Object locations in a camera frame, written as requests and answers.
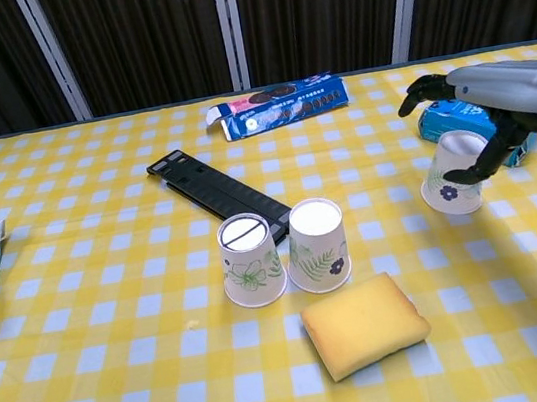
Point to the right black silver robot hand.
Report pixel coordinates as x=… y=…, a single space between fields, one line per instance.
x=515 y=93

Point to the paper cup with blue flower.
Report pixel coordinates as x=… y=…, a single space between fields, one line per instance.
x=450 y=199

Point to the paper cup with fern print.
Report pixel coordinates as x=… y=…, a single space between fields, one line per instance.
x=317 y=254

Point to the paper cup with lined base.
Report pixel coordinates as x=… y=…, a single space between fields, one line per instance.
x=251 y=274

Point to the blue chocolate chip cookie box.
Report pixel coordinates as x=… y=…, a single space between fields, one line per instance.
x=448 y=121

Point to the open blue sandwich cookie box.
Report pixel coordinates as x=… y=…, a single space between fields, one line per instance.
x=285 y=110

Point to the yellow sponge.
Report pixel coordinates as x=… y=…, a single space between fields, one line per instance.
x=362 y=323

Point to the black plastic tray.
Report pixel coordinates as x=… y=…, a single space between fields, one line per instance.
x=205 y=185

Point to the yellow checkered tablecloth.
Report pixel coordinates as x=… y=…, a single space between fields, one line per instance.
x=170 y=352

